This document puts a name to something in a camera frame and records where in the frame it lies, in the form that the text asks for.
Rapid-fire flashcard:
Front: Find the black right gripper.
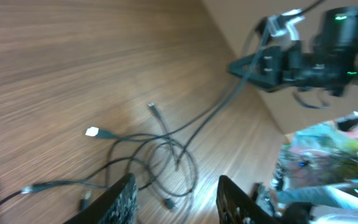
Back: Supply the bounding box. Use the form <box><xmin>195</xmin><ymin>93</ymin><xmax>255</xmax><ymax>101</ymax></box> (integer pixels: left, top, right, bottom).
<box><xmin>227</xmin><ymin>44</ymin><xmax>314</xmax><ymax>92</ymax></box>

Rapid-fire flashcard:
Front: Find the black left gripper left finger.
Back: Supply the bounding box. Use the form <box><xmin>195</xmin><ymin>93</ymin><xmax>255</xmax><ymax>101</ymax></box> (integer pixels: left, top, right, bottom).
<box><xmin>64</xmin><ymin>173</ymin><xmax>139</xmax><ymax>224</ymax></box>

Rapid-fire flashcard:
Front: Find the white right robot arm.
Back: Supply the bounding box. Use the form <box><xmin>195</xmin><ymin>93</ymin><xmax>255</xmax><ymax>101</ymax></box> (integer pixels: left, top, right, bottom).
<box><xmin>217</xmin><ymin>6</ymin><xmax>358</xmax><ymax>223</ymax></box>

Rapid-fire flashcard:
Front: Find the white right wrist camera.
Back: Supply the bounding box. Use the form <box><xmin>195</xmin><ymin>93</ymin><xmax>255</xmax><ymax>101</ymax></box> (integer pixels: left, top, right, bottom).
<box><xmin>267</xmin><ymin>9</ymin><xmax>305</xmax><ymax>50</ymax></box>

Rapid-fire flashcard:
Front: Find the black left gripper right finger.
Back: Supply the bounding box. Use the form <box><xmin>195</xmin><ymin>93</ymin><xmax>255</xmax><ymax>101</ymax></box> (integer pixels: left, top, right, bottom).
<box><xmin>216</xmin><ymin>175</ymin><xmax>278</xmax><ymax>224</ymax></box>

